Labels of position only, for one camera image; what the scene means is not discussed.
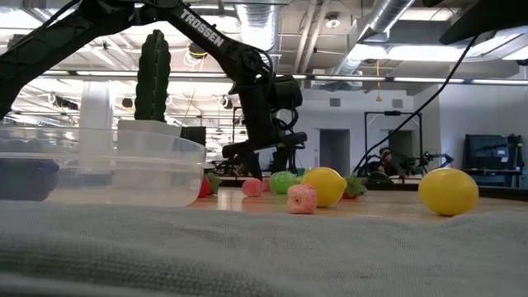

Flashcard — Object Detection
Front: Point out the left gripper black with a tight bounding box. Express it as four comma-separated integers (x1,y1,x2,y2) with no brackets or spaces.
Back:
221,130,309,182

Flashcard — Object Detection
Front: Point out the round light green toy fruit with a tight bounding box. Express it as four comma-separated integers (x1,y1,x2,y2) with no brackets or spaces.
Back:
270,171,304,196

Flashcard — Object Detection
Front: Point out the yellow toy lemon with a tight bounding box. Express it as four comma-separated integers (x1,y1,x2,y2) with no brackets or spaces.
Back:
300,167,348,209
417,167,480,217

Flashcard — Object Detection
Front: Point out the red toy strawberry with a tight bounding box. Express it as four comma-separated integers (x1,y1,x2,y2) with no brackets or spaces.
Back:
198,172,223,200
342,172,369,200

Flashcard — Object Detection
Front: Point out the clear plastic tupperware container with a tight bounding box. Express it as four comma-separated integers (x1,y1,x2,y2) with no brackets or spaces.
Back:
0,125,215,209

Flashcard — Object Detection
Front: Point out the purple toy grape bunch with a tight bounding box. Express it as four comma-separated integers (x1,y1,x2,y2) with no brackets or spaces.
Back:
0,158,60,202

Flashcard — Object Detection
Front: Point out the person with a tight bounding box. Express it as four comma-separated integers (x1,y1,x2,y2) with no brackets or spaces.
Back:
258,147,278,172
375,147,399,177

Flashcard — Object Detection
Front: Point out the grey woven cloth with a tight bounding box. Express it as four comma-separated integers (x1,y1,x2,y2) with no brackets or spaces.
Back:
0,200,528,297

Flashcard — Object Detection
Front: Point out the dark blue robot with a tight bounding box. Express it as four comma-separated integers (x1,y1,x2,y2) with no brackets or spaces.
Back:
354,154,383,177

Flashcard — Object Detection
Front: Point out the black dome-shaped object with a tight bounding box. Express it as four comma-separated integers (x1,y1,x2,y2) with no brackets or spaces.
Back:
366,171,394,186

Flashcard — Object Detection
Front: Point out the long ceiling light bar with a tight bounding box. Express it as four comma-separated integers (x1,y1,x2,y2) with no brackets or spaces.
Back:
36,68,528,87

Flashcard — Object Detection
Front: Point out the white square plant pot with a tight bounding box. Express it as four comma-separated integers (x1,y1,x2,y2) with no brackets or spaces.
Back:
117,119,183,191

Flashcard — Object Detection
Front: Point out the black monitor screen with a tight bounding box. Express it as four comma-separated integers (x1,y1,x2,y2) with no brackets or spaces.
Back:
464,134,525,171

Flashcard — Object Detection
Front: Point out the black ceiling spotlight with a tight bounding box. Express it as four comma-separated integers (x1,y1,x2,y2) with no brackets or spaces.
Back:
188,40,209,59

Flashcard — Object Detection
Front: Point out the tall green cactus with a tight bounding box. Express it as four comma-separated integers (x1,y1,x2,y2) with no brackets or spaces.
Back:
134,29,172,124

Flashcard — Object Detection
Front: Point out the white column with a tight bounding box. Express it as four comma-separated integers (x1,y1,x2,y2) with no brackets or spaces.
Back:
78,80,115,182

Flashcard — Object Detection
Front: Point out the black metal rig frame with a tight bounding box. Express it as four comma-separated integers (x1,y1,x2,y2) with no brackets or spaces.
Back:
232,106,295,174
364,110,424,174

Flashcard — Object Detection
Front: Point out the silver smooth air duct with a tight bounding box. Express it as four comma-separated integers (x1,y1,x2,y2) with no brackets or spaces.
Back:
329,0,416,79

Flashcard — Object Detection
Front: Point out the yellow hanging cord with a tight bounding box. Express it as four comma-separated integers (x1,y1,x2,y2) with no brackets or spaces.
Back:
374,59,383,103

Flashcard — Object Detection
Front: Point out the black table edge frame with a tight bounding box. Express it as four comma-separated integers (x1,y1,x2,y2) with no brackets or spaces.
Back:
214,177,528,202

